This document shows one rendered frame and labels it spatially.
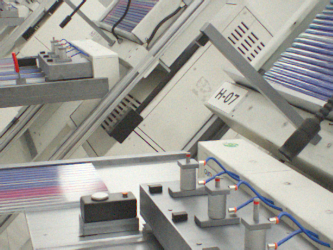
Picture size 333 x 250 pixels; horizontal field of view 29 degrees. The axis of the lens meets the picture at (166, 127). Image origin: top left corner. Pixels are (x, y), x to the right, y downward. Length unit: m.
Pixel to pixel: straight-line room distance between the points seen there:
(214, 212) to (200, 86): 1.32
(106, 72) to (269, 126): 1.02
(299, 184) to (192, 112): 1.23
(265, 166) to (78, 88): 1.11
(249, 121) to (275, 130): 0.09
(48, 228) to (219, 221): 0.28
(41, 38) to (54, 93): 3.27
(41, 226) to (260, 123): 0.40
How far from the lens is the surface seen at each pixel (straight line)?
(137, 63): 1.95
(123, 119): 0.82
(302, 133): 0.62
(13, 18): 5.19
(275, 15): 4.06
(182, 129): 2.08
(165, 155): 1.24
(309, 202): 0.81
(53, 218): 0.97
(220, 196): 0.76
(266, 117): 1.08
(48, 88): 1.96
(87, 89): 1.97
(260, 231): 0.67
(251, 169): 0.92
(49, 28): 5.21
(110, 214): 0.90
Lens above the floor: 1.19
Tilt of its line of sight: 2 degrees up
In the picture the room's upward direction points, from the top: 42 degrees clockwise
